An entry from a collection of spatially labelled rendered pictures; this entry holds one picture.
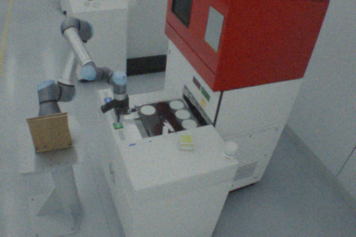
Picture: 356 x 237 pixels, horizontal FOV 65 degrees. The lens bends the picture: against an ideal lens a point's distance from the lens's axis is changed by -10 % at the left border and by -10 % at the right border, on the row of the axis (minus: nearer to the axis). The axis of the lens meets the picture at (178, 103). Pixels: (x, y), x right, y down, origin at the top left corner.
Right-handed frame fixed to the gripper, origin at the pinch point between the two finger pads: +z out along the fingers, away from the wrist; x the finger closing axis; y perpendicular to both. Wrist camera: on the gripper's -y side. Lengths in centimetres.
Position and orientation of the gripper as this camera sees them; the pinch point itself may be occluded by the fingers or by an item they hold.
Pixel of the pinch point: (117, 123)
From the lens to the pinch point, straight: 190.9
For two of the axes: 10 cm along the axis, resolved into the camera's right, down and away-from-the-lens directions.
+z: -1.1, 7.9, 6.1
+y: 9.2, -1.6, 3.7
